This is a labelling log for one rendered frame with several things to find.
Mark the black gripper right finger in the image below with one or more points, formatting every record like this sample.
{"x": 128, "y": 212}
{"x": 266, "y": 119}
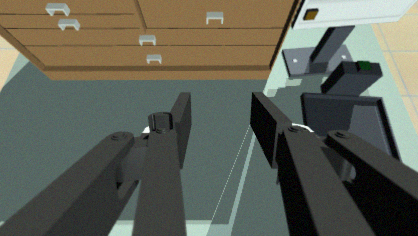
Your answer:
{"x": 383, "y": 194}

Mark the brown wooden chest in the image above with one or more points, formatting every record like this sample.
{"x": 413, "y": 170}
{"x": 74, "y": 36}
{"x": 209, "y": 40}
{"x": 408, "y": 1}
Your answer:
{"x": 195, "y": 39}

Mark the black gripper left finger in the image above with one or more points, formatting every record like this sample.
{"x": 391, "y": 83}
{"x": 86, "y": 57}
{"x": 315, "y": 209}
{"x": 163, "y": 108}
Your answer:
{"x": 84, "y": 200}

